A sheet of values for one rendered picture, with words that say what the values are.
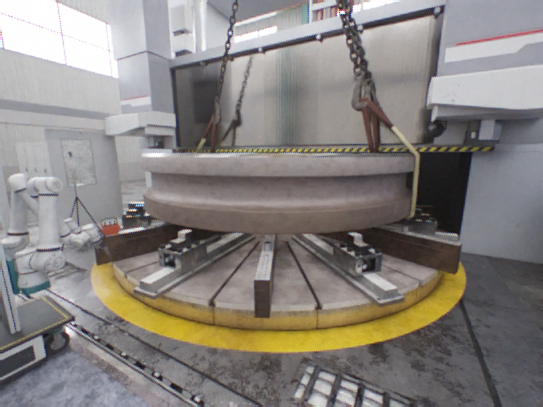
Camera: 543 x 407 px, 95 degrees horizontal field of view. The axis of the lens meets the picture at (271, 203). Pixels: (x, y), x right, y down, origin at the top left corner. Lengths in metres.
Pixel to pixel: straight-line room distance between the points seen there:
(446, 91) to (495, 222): 2.89
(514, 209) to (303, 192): 3.82
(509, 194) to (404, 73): 2.69
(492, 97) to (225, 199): 3.06
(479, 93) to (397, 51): 2.42
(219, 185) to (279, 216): 0.84
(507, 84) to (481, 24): 0.89
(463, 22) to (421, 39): 1.59
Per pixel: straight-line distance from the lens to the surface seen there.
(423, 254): 3.90
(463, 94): 3.57
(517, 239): 5.88
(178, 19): 8.47
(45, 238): 2.64
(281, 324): 2.80
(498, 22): 4.22
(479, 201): 5.62
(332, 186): 3.09
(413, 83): 5.52
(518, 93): 3.65
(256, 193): 2.96
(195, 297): 2.86
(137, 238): 4.09
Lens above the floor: 1.76
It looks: 11 degrees down
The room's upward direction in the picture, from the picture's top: straight up
